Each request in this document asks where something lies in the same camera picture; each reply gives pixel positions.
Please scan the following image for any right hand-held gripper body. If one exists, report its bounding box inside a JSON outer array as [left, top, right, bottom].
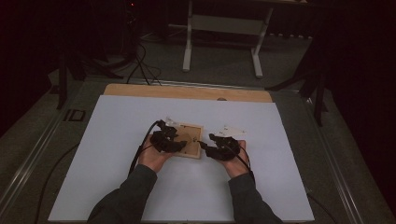
[[214, 125, 247, 161]]

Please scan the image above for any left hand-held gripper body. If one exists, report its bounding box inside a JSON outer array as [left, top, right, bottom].
[[149, 117, 181, 153]]

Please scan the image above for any wooden picture frame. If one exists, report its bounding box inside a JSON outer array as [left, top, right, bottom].
[[169, 121, 204, 160]]

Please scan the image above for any person's right hand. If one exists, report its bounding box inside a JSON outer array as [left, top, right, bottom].
[[219, 139, 251, 179]]

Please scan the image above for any person's left hand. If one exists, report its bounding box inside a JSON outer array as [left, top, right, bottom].
[[137, 133, 175, 174]]

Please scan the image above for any white table sheet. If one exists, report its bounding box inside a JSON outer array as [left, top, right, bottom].
[[48, 94, 316, 222]]

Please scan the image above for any black floor socket box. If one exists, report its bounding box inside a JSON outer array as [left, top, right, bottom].
[[64, 108, 87, 122]]

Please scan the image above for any black tripod stand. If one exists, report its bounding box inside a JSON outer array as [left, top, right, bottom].
[[265, 46, 331, 127]]

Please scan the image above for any dark equipment with red light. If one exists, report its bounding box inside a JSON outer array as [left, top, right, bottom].
[[123, 0, 142, 59]]

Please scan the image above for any left hand-held gripper cable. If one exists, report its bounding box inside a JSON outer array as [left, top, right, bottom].
[[128, 119, 163, 177]]

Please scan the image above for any hand-held gripper cable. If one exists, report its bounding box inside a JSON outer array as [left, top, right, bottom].
[[229, 145, 257, 185], [128, 119, 163, 177]]

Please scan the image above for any right hand-held gripper cable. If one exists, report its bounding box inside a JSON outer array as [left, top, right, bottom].
[[229, 145, 257, 185]]

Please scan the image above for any metal floor rail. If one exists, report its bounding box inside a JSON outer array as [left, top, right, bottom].
[[148, 78, 266, 91], [0, 108, 64, 216], [302, 96, 366, 224]]

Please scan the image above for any bundle of black floor cables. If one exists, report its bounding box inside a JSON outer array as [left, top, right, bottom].
[[125, 41, 163, 87]]

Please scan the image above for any black floor cable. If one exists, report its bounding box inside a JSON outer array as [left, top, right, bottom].
[[33, 142, 81, 224], [306, 191, 339, 224]]

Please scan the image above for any white desk frame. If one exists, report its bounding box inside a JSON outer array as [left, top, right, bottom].
[[181, 0, 309, 78]]

